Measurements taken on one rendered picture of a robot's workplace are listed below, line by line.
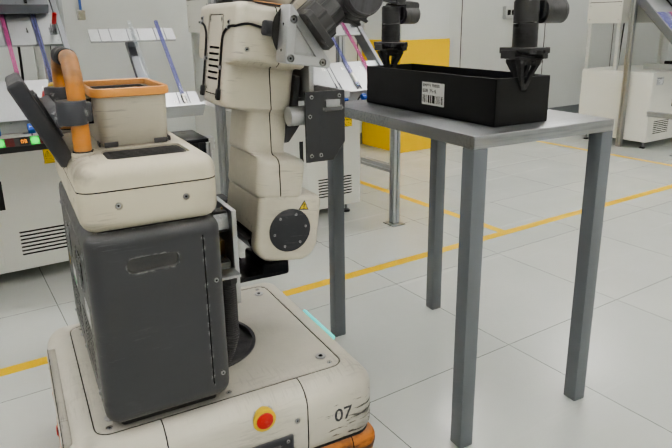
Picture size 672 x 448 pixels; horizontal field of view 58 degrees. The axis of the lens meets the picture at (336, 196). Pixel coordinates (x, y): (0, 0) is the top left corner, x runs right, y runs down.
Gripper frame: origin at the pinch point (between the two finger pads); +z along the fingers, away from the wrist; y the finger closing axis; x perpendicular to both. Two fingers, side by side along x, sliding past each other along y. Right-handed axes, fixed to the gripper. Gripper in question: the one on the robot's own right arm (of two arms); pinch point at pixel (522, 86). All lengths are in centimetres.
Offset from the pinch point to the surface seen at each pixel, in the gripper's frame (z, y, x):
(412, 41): -2, 301, -183
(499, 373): 89, 15, -13
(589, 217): 34.6, -5.4, -21.1
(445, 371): 89, 24, 1
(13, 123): 15, 135, 106
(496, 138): 9.9, -6.6, 13.6
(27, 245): 71, 167, 108
